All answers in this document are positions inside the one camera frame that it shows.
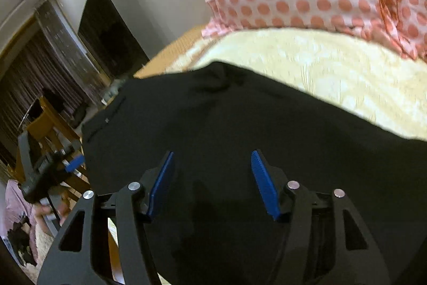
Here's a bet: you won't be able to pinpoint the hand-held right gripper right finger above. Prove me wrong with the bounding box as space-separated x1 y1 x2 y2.
250 149 392 285

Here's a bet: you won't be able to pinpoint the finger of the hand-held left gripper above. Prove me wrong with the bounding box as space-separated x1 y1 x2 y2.
58 145 86 173

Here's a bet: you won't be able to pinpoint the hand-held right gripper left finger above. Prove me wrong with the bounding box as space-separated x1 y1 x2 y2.
37 151 175 285

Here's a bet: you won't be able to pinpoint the black pants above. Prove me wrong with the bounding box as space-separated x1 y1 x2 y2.
81 61 427 285

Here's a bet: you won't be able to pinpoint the person's left hand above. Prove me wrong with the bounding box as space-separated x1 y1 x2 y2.
35 201 69 226

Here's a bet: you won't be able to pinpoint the person's pink patterned clothing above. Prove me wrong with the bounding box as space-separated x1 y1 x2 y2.
0 179 38 268

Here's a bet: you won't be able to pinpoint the wooden chair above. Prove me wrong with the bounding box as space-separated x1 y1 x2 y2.
14 96 91 209

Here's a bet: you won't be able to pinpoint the dark brown curtain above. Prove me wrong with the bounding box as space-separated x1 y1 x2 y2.
0 27 88 169

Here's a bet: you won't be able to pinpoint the patterned sheer curtain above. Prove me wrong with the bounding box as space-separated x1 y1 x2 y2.
34 0 112 102

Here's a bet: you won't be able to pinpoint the cream patterned bed sheet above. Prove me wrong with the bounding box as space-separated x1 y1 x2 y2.
163 27 427 140

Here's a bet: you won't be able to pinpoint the woven bed mat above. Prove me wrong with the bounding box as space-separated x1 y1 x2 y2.
133 23 208 79

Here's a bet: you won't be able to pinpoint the black wall television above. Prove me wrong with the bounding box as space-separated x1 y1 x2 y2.
77 0 150 79

